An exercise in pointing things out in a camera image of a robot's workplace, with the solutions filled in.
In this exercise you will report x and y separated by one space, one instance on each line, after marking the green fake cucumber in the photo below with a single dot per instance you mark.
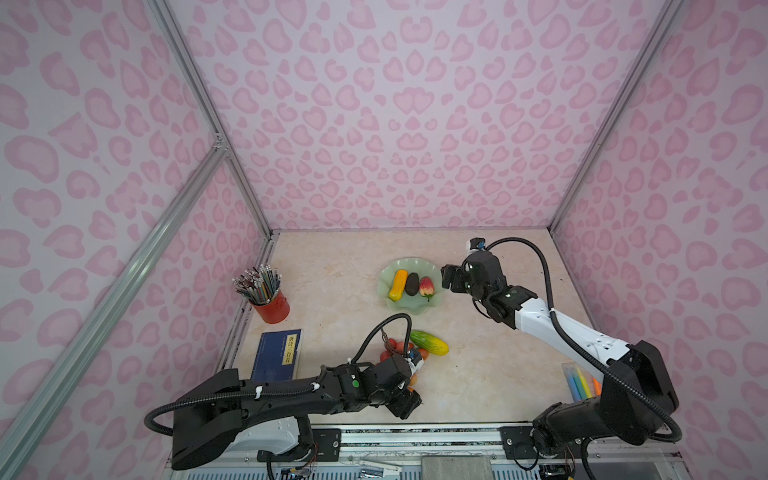
429 342

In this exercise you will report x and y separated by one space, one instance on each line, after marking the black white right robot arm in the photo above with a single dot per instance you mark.
637 399

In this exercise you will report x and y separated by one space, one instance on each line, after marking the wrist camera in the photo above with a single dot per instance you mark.
414 359
476 244

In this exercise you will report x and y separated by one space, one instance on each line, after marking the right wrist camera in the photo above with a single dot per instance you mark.
476 244

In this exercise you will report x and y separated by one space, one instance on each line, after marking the blue book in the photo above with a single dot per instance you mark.
277 356

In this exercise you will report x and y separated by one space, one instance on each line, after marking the dark fake avocado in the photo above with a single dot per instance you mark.
411 287

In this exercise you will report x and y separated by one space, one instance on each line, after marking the red pencil cup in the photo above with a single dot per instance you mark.
275 311

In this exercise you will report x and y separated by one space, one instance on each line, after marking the bundle of pencils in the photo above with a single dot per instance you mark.
259 285

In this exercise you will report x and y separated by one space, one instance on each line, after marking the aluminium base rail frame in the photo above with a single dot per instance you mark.
448 451

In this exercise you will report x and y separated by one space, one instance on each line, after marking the red fake strawberry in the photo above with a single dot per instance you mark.
426 288

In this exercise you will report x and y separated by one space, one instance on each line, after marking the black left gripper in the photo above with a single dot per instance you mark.
409 403

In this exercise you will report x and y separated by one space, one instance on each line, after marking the diagonal aluminium frame bar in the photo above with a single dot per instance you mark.
38 414

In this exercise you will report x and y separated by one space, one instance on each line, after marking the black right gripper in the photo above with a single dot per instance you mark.
458 272

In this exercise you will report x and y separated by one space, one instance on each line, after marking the green scalloped fruit bowl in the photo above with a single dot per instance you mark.
414 305

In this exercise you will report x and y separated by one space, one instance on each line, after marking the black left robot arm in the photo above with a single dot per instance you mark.
207 420

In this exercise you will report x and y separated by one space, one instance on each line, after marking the coloured marker set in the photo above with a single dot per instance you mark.
581 384

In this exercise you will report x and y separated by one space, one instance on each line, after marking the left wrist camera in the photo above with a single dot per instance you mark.
414 359

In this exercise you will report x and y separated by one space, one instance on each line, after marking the red fake grape bunch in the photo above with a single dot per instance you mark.
393 347

